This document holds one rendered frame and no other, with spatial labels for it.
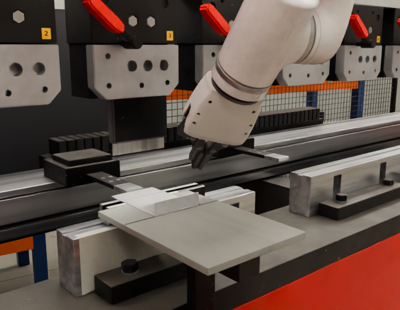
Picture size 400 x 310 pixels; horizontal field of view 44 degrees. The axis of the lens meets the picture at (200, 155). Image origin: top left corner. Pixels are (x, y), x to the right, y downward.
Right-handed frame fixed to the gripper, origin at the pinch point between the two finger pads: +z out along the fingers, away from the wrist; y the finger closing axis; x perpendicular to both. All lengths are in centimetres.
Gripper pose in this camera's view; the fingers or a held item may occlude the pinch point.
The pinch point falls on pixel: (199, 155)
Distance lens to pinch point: 79.9
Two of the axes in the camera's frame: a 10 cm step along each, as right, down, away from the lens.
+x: 0.7, 7.4, -6.7
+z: -3.4, 6.5, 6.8
